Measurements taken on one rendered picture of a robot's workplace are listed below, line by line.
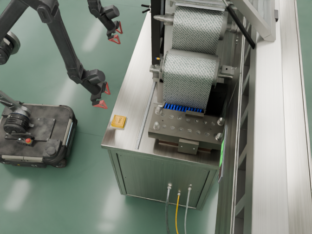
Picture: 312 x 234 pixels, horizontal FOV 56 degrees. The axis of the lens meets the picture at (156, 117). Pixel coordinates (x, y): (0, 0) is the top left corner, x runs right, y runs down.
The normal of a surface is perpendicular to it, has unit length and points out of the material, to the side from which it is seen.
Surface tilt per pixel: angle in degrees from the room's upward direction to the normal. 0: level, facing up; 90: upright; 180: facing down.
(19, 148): 0
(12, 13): 88
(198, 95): 90
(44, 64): 0
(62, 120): 0
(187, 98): 90
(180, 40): 92
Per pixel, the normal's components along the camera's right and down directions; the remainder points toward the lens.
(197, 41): -0.20, 0.83
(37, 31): 0.00, -0.55
